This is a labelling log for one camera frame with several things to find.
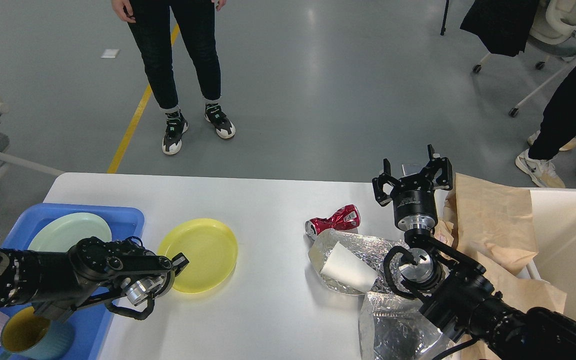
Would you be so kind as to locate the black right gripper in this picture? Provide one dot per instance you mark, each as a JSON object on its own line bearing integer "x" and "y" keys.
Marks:
{"x": 413, "y": 196}

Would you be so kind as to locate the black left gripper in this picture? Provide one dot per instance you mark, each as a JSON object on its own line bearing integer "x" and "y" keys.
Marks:
{"x": 138, "y": 290}

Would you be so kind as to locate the yellow plastic plate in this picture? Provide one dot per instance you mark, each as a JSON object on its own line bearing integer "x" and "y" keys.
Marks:
{"x": 211, "y": 248}

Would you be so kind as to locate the brown paper bag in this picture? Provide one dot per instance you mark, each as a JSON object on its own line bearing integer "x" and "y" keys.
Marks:
{"x": 494, "y": 225}

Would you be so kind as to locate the dark teal mug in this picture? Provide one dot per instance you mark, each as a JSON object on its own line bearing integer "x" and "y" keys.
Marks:
{"x": 34, "y": 337}

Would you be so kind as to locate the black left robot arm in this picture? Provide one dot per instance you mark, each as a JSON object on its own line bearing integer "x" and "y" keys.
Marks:
{"x": 122, "y": 275}

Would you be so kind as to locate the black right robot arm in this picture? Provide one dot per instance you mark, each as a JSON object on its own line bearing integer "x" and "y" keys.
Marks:
{"x": 455, "y": 295}

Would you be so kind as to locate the crushed red soda can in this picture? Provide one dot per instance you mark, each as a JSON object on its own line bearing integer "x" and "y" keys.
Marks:
{"x": 344, "y": 219}

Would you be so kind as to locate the crumpled silver foil bag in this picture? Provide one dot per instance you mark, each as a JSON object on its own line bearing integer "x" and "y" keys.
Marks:
{"x": 371, "y": 249}

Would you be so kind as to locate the white paper cup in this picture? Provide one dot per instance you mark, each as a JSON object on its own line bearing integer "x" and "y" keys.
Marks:
{"x": 345, "y": 267}

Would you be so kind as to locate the pale green plate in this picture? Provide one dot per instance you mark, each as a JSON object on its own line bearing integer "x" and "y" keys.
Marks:
{"x": 66, "y": 231}

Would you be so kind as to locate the silver foil bag front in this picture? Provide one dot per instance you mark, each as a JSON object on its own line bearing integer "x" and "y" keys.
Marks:
{"x": 391, "y": 327}

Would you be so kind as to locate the white plastic bin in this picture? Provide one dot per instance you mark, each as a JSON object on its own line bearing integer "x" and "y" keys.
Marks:
{"x": 554, "y": 219}

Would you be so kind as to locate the black jacket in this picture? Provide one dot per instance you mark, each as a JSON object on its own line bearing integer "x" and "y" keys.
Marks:
{"x": 503, "y": 26}

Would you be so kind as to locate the person with beige sneakers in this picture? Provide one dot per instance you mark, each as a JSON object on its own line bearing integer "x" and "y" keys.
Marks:
{"x": 558, "y": 128}

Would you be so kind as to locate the white office chair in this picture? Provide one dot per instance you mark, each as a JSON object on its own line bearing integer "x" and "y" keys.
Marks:
{"x": 553, "y": 32}

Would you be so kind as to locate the person in dark jeans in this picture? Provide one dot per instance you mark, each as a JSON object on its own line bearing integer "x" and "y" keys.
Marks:
{"x": 149, "y": 24}

